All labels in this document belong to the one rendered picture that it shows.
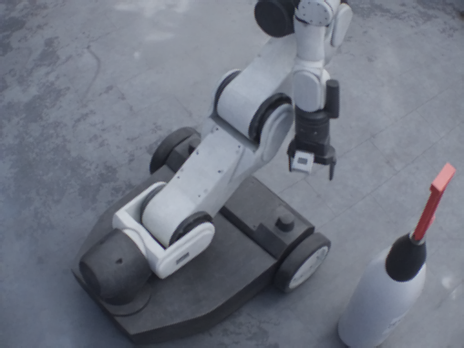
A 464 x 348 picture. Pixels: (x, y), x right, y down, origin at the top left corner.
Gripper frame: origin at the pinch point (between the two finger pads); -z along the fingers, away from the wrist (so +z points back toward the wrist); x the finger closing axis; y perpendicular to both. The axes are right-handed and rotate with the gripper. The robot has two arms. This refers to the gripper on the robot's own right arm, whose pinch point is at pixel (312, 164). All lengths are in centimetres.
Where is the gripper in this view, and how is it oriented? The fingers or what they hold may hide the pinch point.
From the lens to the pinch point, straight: 160.2
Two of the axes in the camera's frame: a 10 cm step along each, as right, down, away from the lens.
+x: 9.3, 2.0, -3.1
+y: 3.6, -6.2, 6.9
